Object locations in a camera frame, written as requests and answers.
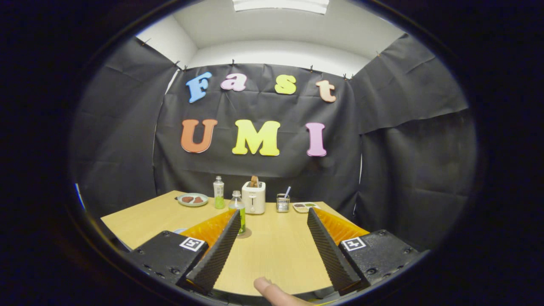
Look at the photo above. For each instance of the ceiling light panel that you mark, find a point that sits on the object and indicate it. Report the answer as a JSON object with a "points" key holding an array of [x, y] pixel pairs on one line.
{"points": [[280, 5]]}

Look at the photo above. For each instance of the white compartment tray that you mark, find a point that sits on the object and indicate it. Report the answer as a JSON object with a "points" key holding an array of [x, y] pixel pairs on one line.
{"points": [[305, 207]]}

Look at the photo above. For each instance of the brown food piece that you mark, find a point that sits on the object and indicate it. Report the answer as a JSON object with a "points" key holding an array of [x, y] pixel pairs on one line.
{"points": [[198, 199], [187, 199]]}

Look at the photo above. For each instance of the pale green plate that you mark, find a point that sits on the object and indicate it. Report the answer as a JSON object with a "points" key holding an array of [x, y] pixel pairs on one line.
{"points": [[193, 204]]}

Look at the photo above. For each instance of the clear juice bottle green label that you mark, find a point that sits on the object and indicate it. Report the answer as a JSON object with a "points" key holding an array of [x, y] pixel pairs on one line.
{"points": [[238, 206]]}

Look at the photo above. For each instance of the round brown coaster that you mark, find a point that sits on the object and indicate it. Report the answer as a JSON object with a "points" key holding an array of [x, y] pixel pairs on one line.
{"points": [[247, 233]]}

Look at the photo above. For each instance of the computer monitor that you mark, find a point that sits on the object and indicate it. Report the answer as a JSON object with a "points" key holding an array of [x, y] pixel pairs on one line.
{"points": [[80, 196]]}

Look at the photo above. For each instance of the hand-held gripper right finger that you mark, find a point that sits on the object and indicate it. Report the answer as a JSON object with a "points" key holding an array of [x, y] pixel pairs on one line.
{"points": [[329, 250]]}

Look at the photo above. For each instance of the cream toaster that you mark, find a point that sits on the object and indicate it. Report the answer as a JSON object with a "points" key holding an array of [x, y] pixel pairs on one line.
{"points": [[253, 197]]}

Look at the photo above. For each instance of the slim bottle with green liquid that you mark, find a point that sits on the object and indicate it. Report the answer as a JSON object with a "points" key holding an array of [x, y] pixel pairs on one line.
{"points": [[219, 193]]}

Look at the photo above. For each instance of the wooden table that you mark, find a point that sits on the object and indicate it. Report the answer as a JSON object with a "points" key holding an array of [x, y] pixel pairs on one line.
{"points": [[276, 250]]}

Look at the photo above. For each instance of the pen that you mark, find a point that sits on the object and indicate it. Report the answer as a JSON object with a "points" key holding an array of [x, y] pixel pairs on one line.
{"points": [[287, 191]]}

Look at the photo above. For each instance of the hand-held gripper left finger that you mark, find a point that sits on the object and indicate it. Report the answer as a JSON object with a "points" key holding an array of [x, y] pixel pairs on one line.
{"points": [[221, 250]]}

